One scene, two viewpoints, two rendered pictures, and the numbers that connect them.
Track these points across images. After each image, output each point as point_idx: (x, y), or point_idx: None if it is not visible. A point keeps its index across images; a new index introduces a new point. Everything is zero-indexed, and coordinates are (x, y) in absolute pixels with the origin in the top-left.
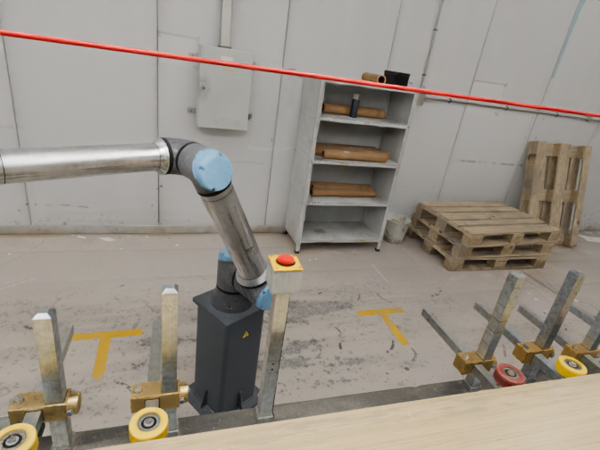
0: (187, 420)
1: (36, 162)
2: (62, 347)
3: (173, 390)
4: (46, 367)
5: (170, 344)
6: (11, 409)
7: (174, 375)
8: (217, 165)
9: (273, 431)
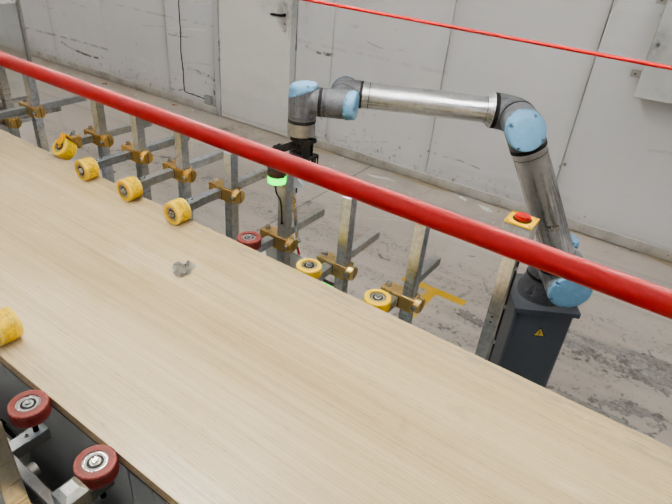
0: None
1: (389, 95)
2: (364, 240)
3: (410, 297)
4: (342, 235)
5: (415, 254)
6: (319, 255)
7: (413, 283)
8: (528, 126)
9: (451, 350)
